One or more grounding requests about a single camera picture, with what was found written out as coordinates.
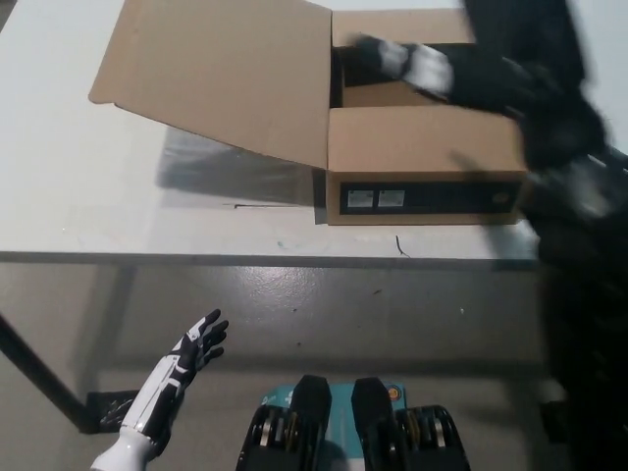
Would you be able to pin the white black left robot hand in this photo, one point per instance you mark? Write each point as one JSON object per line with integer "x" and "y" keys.
{"x": 169, "y": 382}

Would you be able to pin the brown cardboard storage box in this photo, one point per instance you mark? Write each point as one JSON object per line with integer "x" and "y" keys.
{"x": 422, "y": 147}

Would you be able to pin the black floor tape patch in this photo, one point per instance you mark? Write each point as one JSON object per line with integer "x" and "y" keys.
{"x": 110, "y": 412}

